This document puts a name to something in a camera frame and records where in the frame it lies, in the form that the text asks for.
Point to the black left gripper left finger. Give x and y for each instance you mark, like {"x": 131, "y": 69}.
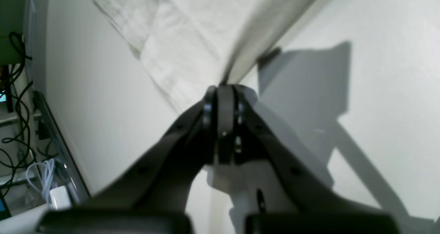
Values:
{"x": 151, "y": 196}

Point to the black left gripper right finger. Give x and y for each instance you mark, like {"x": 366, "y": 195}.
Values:
{"x": 244, "y": 137}

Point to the light grey T-shirt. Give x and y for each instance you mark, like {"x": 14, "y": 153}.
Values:
{"x": 188, "y": 45}

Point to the white power adapter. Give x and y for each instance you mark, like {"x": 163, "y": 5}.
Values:
{"x": 59, "y": 199}

